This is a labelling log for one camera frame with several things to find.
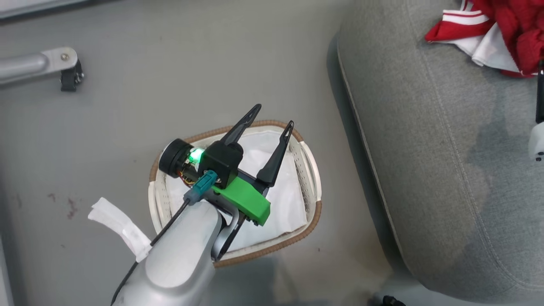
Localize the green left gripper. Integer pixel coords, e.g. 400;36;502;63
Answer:
212;104;295;227

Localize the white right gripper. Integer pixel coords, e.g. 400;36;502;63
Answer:
528;59;544;163

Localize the red and white sports garment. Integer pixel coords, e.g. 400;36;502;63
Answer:
425;0;544;78

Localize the white wicker laundry basket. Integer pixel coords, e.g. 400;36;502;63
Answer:
148;119;322;268

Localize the white fabric basket liner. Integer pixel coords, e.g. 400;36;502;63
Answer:
164;130;309;251

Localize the grey fabric sofa seat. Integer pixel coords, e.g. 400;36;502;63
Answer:
337;0;544;304

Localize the white tape tag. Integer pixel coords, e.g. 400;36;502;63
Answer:
88;197;152;263

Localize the black caster wheel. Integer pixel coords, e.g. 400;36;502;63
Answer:
59;59;84;92

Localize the white partition panel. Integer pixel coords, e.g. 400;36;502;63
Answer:
0;0;85;20

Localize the black cable with teal plug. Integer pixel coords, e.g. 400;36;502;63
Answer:
111;170;218;306

